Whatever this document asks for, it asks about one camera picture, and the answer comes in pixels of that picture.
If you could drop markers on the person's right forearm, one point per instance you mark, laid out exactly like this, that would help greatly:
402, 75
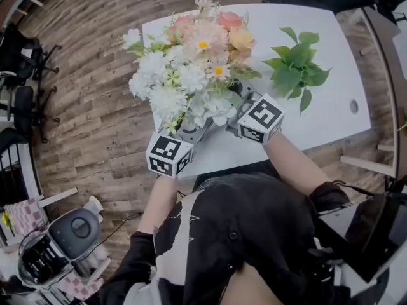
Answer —
297, 164

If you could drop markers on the person's left forearm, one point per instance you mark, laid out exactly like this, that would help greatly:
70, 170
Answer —
159, 202

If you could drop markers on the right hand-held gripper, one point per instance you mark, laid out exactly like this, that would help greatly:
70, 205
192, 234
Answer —
261, 118

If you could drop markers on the grey round robot device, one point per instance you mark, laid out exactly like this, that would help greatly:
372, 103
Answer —
57, 246

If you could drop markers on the black laptop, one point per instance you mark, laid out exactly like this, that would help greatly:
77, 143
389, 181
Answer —
372, 230

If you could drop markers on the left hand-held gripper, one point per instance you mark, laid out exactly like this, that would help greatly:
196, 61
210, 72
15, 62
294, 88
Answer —
170, 152

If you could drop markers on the person's black and white shirt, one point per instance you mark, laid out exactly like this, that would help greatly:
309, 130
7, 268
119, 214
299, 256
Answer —
229, 237

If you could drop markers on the black office chair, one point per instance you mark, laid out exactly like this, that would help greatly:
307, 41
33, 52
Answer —
22, 59

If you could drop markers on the pink checkered cloth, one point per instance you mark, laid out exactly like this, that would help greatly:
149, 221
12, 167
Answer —
28, 213

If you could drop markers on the pink and white flowers bouquet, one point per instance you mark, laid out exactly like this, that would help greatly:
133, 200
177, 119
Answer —
190, 68

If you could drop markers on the green leafy plant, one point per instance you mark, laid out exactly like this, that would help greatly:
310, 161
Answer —
297, 65

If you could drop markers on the white table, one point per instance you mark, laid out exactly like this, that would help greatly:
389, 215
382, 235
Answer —
337, 84

